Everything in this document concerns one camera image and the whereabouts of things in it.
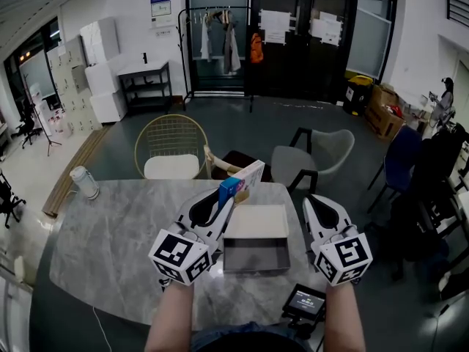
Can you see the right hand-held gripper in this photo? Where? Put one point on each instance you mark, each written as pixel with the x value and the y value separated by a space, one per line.
pixel 342 257

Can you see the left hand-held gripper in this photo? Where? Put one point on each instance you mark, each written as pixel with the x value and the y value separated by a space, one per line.
pixel 176 255

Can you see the white and blue carton box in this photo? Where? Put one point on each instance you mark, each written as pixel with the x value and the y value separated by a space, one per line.
pixel 245 178

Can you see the grey cardboard box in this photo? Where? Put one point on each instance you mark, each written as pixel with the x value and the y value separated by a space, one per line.
pixel 256 244

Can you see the person's left forearm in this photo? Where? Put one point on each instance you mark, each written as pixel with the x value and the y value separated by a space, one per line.
pixel 170 317

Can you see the person's right forearm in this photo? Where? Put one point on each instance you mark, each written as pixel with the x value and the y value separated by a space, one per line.
pixel 346 321

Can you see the brown cardboard box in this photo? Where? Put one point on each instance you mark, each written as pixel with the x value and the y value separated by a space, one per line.
pixel 383 116

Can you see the tall white foam box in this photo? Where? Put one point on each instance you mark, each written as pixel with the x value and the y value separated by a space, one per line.
pixel 100 40

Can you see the wooden chair dark seat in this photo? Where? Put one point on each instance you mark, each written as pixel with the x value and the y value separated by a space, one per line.
pixel 223 165

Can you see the black screen device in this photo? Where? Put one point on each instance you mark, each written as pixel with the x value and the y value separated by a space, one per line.
pixel 304 301

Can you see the blue chair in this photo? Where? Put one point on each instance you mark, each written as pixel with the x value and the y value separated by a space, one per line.
pixel 401 163

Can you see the black office chair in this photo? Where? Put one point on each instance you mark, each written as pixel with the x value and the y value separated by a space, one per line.
pixel 436 182

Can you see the black clothes rack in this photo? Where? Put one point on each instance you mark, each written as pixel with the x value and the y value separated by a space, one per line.
pixel 220 94

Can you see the yellow and black bin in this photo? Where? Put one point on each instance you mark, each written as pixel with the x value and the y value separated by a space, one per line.
pixel 357 95

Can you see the white tumbler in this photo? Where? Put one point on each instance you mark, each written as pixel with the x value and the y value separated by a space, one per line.
pixel 85 182

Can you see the person's blue jeans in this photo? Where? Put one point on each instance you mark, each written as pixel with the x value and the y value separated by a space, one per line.
pixel 249 339

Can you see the wooden floor ramp strip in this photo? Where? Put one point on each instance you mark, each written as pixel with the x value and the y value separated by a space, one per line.
pixel 77 171

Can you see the black framed glass door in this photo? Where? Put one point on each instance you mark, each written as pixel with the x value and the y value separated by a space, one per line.
pixel 322 68

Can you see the black shelf table white top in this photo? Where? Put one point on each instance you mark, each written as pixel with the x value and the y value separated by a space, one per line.
pixel 144 68

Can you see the grey hanging garment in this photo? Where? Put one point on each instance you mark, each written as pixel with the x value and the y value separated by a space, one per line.
pixel 231 46

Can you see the orange bag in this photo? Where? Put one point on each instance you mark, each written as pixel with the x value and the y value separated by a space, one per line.
pixel 256 48

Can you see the white hanging garment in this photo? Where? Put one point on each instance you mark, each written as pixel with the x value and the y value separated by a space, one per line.
pixel 206 39

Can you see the black tripod stand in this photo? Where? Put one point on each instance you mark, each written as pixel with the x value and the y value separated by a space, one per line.
pixel 45 134

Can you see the white paper sheet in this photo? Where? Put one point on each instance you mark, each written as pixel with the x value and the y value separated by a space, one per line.
pixel 275 26
pixel 326 29

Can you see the beige locker cabinet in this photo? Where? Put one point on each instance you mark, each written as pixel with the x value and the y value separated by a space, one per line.
pixel 71 86

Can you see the black swivel chair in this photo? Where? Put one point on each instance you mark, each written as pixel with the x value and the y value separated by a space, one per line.
pixel 9 196

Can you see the black desk chair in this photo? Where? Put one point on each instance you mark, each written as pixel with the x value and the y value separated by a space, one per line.
pixel 29 127

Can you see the black balcony railing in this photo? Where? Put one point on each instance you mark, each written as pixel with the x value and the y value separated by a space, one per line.
pixel 456 7

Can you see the grey upholstered chair black frame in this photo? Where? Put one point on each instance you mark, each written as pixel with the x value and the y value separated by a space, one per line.
pixel 293 163

